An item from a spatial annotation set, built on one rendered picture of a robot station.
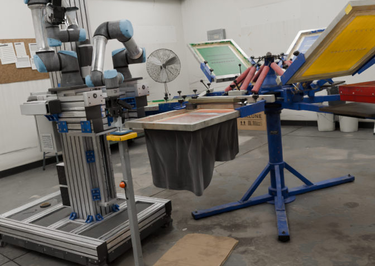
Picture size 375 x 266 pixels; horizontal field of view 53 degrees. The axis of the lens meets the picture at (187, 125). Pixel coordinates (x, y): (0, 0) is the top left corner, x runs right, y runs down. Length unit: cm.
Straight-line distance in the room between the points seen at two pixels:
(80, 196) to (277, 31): 504
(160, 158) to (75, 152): 74
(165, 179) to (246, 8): 533
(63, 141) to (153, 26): 504
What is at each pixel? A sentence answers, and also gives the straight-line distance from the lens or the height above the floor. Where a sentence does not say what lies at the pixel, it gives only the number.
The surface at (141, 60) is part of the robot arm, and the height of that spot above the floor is 138.
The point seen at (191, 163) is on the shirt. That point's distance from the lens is 229.
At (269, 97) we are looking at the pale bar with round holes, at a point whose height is 103.
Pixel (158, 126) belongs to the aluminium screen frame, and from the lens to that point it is 227.
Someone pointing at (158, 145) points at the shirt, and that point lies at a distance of 244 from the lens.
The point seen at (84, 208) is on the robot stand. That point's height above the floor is 32.
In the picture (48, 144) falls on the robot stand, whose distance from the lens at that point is 306.
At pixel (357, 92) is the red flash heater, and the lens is 228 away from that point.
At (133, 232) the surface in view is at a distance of 243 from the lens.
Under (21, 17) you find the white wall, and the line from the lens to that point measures 616.
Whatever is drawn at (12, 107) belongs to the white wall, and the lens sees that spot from 595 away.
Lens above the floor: 133
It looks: 9 degrees down
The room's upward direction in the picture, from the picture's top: 6 degrees counter-clockwise
